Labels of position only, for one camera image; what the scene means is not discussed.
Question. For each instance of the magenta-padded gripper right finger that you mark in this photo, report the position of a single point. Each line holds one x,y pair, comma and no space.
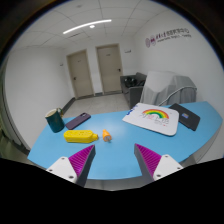
148,160

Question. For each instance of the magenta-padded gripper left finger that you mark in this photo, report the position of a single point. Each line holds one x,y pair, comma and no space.
81,161

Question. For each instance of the orange charger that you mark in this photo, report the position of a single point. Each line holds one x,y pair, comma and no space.
106,135

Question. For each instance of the yellow power strip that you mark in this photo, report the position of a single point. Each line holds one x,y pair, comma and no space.
80,136

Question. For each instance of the purple smartphone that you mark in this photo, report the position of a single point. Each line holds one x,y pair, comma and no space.
78,120

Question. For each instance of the dark green mug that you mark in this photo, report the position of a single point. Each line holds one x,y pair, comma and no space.
55,122

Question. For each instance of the dark grey notebook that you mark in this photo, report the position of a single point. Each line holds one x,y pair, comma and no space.
186,116

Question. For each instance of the grey sofa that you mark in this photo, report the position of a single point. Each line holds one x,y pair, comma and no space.
133,93

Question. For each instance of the white cloth-covered equipment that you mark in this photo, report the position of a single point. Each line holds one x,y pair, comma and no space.
166,86

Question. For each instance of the black bag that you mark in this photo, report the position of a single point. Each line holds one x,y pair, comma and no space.
130,81

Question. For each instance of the beige door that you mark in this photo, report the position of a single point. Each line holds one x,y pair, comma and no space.
80,74
110,68

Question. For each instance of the long ceiling light strip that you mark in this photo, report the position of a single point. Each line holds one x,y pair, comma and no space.
86,26

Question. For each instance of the round ceiling light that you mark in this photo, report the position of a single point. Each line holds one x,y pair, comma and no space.
92,26

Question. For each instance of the purple wall sign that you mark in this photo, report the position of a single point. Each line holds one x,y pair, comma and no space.
166,36

